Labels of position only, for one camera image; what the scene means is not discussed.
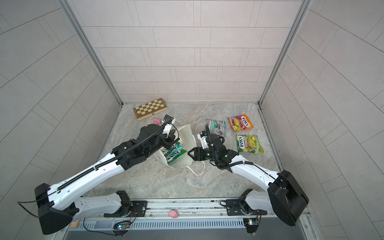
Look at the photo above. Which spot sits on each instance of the small wooden block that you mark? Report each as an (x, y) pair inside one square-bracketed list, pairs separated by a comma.
[(75, 224)]

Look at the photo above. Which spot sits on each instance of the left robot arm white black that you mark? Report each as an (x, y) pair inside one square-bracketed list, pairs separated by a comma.
[(62, 203)]

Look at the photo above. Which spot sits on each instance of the left green circuit board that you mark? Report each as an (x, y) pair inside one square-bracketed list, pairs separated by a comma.
[(122, 226)]

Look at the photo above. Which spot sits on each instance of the green Fox's candy bag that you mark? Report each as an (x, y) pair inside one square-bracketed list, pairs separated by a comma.
[(249, 144)]

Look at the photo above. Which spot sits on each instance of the orange Fox's candy bag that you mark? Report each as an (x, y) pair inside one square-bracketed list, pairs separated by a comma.
[(240, 123)]

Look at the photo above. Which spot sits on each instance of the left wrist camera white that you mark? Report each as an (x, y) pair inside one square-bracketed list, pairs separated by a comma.
[(168, 124)]

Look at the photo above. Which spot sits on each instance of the pink toy on rail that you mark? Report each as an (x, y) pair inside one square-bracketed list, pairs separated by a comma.
[(173, 214)]

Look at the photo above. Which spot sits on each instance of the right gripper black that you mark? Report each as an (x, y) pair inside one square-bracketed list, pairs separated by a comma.
[(196, 150)]

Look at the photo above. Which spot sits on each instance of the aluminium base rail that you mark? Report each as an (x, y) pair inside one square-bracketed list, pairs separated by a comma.
[(194, 214)]

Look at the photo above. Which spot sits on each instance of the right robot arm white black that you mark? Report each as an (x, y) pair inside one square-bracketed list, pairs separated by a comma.
[(282, 194)]

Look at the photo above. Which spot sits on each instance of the green mint packs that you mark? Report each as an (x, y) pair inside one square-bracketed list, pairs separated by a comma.
[(173, 153)]

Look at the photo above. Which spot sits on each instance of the small pink toy on table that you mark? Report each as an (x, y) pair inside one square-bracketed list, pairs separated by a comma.
[(157, 121)]

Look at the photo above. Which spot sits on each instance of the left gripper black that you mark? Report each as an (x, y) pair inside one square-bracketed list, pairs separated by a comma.
[(170, 140)]

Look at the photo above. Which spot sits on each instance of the teal pink candy bag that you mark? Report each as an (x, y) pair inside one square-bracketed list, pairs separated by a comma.
[(217, 127)]

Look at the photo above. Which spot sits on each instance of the right circuit board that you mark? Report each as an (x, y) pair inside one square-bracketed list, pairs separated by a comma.
[(251, 225)]

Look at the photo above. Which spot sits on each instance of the wooden chessboard box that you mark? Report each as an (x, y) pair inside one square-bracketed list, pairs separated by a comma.
[(149, 109)]

